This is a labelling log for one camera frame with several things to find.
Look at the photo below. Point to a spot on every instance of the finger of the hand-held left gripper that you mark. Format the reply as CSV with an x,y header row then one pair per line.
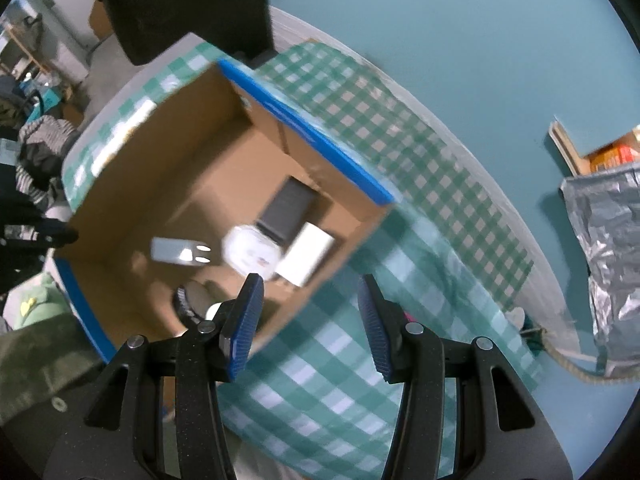
x,y
57,235

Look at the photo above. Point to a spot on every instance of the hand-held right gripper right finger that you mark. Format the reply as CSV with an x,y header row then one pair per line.
x,y
375,330

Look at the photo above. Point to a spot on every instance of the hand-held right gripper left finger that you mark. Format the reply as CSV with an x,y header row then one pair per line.
x,y
245,330

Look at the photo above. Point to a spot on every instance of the white earbud case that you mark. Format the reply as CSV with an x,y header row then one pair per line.
x,y
216,311

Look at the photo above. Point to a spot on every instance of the pink and purple small item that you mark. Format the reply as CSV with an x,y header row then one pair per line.
x,y
409,317

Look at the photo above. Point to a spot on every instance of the black round disc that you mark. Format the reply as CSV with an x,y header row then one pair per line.
x,y
190,302

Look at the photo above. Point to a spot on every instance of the white octagonal box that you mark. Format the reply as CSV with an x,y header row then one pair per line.
x,y
250,252

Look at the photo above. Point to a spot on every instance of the white cube box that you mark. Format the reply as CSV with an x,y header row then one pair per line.
x,y
306,255

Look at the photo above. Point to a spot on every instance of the white charger plug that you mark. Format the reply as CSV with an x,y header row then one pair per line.
x,y
175,251

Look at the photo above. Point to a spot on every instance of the black rectangular case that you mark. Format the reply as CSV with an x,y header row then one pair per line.
x,y
287,212

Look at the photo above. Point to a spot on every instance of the blue-rimmed cardboard box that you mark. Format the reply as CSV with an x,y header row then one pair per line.
x,y
200,195

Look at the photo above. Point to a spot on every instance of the person's green clothing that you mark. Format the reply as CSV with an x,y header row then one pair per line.
x,y
45,350

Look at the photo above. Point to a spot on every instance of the striped cloth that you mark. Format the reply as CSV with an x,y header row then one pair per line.
x,y
42,135

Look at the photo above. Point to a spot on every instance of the teal storage box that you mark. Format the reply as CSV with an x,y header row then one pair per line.
x,y
42,100

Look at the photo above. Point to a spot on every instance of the small white object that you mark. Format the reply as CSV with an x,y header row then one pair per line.
x,y
515,318

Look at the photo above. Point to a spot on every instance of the green checked tablecloth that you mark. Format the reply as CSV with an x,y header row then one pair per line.
x,y
400,160

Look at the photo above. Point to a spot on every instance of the silver plastic sheet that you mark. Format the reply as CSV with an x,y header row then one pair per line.
x,y
610,260

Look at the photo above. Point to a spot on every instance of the black hanging clothing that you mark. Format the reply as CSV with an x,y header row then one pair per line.
x,y
190,5

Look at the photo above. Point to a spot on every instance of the orange carton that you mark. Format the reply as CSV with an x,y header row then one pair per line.
x,y
615,156

